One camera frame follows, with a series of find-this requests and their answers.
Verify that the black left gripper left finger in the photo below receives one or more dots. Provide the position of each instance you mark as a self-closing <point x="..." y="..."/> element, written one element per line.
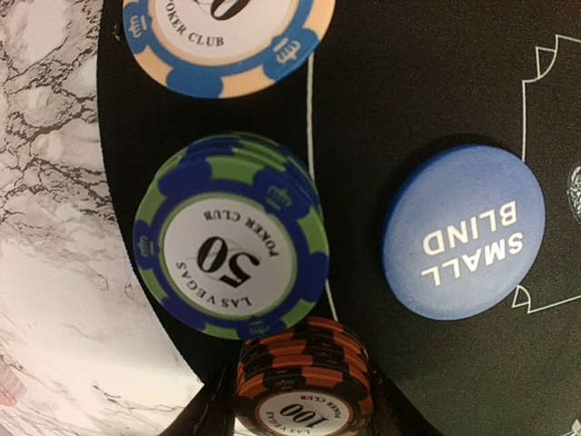
<point x="211" y="411"/>

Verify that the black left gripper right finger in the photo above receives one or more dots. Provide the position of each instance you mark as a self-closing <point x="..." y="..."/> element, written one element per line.
<point x="394" y="414"/>

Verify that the small green fifty chip stack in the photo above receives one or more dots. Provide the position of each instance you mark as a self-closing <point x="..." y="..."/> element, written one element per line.
<point x="229" y="237"/>

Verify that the blue small blind button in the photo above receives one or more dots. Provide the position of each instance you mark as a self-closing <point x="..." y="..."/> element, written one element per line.
<point x="462" y="232"/>

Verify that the small blue ten chip stack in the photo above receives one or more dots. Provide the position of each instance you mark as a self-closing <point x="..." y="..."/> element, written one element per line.
<point x="223" y="49"/>

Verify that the red playing card deck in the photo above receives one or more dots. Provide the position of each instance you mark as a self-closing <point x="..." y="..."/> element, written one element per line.
<point x="12" y="389"/>

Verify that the round black poker mat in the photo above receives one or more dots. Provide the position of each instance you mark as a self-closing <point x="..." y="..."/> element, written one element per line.
<point x="445" y="137"/>

